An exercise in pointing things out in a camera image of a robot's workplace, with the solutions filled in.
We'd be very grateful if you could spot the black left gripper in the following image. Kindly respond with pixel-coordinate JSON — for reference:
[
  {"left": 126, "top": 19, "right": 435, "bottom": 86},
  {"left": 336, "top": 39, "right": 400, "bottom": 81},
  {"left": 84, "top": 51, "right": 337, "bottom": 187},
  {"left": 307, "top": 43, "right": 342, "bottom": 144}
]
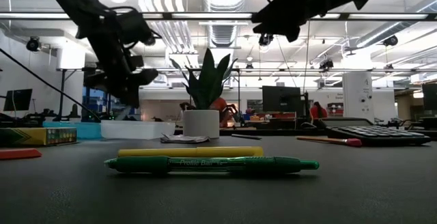
[{"left": 76, "top": 12, "right": 160, "bottom": 109}]

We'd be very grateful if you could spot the white paper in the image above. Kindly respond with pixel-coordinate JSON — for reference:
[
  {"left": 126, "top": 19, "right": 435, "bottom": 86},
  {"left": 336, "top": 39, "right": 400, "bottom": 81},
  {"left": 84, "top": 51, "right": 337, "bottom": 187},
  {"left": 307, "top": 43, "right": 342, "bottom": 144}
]
[{"left": 159, "top": 133, "right": 211, "bottom": 145}]

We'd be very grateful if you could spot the yellow highlighter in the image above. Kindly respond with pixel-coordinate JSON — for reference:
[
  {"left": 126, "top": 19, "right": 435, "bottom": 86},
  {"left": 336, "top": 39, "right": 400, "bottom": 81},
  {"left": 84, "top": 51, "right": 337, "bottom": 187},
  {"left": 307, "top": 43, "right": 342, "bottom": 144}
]
[{"left": 117, "top": 145, "right": 264, "bottom": 158}]

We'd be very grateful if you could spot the green ballpoint pen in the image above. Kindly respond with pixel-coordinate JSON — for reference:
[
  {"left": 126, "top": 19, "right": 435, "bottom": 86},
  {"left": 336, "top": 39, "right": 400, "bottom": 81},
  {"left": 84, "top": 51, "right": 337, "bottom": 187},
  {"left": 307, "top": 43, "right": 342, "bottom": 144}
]
[{"left": 104, "top": 155, "right": 320, "bottom": 176}]

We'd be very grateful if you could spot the pencil with pink eraser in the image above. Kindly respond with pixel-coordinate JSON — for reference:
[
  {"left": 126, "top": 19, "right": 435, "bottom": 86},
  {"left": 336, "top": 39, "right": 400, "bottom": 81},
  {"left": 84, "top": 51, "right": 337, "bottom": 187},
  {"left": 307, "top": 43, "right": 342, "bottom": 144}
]
[{"left": 296, "top": 135, "right": 363, "bottom": 148}]

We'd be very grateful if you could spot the orange eraser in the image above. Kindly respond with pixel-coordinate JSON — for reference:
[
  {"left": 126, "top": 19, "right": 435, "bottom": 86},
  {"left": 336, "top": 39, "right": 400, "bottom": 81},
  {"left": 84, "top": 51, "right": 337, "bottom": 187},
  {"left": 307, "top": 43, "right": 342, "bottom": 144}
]
[{"left": 0, "top": 148, "right": 43, "bottom": 160}]

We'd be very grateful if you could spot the clear plastic pencil box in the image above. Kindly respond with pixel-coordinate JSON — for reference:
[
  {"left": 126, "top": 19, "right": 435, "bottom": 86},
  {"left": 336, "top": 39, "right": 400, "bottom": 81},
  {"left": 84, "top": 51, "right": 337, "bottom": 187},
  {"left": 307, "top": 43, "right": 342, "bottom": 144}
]
[{"left": 100, "top": 120, "right": 177, "bottom": 140}]

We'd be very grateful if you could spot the blue pencil box lid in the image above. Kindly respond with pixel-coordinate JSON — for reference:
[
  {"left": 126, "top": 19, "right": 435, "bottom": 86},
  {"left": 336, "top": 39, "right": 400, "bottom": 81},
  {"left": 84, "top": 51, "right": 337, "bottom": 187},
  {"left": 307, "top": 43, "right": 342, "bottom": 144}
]
[{"left": 42, "top": 120, "right": 103, "bottom": 140}]

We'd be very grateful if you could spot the green snake plant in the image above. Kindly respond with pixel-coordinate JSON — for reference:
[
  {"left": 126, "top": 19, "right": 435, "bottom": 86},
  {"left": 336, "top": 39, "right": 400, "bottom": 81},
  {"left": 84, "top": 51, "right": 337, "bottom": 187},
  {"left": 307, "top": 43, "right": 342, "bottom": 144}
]
[{"left": 169, "top": 48, "right": 239, "bottom": 111}]

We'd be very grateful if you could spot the black computer monitor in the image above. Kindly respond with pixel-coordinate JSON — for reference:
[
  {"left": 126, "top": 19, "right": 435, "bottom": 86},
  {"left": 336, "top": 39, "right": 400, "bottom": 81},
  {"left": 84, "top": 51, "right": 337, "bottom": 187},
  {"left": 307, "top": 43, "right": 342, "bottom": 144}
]
[
  {"left": 262, "top": 85, "right": 302, "bottom": 114},
  {"left": 3, "top": 88, "right": 33, "bottom": 112},
  {"left": 422, "top": 83, "right": 437, "bottom": 112}
]

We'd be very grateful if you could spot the white plant pot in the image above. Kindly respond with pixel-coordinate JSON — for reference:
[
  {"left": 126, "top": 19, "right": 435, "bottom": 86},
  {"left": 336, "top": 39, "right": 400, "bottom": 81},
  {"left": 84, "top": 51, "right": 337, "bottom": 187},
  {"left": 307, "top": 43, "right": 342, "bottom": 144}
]
[{"left": 183, "top": 109, "right": 221, "bottom": 139}]

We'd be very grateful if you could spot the person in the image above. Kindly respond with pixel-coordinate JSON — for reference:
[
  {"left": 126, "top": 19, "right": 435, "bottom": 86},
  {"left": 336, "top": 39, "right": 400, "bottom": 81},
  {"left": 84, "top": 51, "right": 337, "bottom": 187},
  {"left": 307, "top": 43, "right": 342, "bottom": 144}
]
[
  {"left": 210, "top": 96, "right": 240, "bottom": 128},
  {"left": 309, "top": 101, "right": 328, "bottom": 120}
]

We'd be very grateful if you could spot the white pillar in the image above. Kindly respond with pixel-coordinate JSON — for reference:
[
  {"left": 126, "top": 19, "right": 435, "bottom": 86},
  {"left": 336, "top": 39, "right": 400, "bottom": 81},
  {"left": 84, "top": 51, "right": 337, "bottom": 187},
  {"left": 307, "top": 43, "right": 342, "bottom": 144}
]
[{"left": 342, "top": 72, "right": 375, "bottom": 123}]

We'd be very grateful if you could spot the yellow green crayon box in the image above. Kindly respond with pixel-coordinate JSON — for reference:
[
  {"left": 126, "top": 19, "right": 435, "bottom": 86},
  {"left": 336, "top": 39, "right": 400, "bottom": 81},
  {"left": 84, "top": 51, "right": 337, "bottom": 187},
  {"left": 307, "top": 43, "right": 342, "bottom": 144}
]
[{"left": 0, "top": 127, "right": 78, "bottom": 147}]

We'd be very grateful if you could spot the thin black pen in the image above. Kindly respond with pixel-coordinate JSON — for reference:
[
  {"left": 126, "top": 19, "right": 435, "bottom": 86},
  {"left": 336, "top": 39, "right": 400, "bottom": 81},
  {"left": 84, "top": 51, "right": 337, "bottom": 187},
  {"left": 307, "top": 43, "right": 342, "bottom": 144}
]
[{"left": 231, "top": 133, "right": 263, "bottom": 141}]

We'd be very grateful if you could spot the black calculator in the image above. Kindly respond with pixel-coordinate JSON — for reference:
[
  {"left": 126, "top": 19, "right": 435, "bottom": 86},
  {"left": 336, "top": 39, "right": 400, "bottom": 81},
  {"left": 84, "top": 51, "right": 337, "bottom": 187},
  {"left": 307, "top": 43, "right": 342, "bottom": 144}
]
[{"left": 320, "top": 117, "right": 432, "bottom": 147}]

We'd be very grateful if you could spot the black overhead camera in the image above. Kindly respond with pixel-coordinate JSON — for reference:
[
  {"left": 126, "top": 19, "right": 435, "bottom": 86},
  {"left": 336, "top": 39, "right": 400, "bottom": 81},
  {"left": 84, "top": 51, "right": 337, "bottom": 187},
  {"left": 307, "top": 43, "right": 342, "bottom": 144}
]
[{"left": 258, "top": 33, "right": 274, "bottom": 47}]

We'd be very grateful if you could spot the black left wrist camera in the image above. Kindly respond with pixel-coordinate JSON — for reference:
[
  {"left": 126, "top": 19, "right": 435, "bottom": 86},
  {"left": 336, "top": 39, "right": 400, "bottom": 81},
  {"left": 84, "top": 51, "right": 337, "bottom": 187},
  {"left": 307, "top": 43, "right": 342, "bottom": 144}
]
[{"left": 115, "top": 8, "right": 162, "bottom": 46}]

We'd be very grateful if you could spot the silver ventilation duct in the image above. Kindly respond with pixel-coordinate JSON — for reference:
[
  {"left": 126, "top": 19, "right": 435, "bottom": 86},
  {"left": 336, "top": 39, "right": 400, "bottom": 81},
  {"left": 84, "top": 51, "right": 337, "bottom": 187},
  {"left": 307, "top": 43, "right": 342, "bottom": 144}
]
[{"left": 201, "top": 0, "right": 249, "bottom": 48}]

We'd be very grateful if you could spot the black overhead frame bar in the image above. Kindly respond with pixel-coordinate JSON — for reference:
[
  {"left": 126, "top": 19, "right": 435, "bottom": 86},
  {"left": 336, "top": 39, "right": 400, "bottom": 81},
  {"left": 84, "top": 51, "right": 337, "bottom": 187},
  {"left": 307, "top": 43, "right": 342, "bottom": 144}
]
[{"left": 0, "top": 11, "right": 437, "bottom": 22}]

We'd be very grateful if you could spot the black frame strut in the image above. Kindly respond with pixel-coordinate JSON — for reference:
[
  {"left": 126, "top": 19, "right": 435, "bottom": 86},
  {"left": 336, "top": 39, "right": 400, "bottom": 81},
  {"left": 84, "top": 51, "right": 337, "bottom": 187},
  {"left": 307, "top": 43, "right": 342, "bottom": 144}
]
[{"left": 0, "top": 48, "right": 102, "bottom": 123}]

